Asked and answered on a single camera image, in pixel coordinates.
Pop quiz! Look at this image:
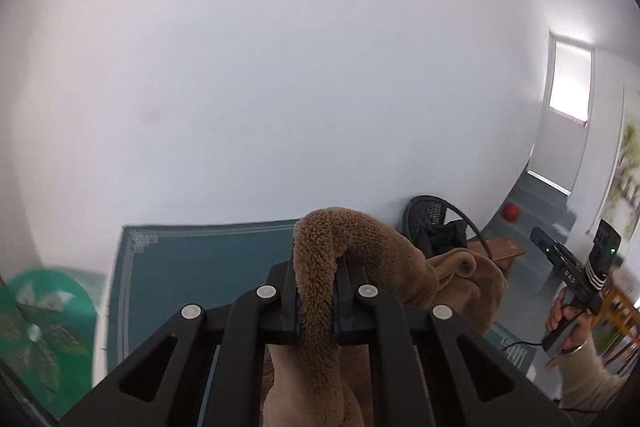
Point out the teal table mat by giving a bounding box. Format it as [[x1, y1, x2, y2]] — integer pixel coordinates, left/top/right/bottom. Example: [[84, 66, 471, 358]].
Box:
[[106, 220, 295, 372]]

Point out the wooden bench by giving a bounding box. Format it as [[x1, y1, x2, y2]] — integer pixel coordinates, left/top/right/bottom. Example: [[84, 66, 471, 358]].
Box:
[[468, 239, 525, 277]]

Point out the black jacket on chair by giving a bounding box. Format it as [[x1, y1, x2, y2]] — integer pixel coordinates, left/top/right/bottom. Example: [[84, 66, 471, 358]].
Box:
[[414, 220, 468, 259]]

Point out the red ball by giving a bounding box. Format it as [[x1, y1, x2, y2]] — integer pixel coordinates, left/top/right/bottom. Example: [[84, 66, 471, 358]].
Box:
[[501, 202, 521, 222]]

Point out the green round flower disc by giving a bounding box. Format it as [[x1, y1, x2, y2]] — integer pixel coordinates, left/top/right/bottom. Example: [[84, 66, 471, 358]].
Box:
[[1, 270, 96, 419]]

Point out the person right hand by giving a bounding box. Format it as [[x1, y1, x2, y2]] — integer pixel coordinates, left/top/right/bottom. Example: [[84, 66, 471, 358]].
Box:
[[542, 286, 591, 355]]

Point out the black mesh chair right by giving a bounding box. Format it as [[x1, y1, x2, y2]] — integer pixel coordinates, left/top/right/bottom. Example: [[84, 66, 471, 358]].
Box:
[[401, 195, 485, 247]]

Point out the brown fleece garment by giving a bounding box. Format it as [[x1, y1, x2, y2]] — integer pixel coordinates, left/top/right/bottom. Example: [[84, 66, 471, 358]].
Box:
[[262, 207, 508, 426]]

